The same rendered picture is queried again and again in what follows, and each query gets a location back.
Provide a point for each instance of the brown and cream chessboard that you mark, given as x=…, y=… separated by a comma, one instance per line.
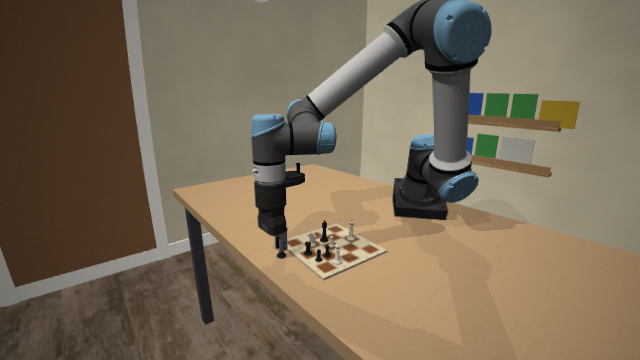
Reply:
x=352, y=253

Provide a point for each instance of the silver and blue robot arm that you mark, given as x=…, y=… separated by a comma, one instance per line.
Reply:
x=453, y=34

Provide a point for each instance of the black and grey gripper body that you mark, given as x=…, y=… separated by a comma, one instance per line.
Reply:
x=270, y=195

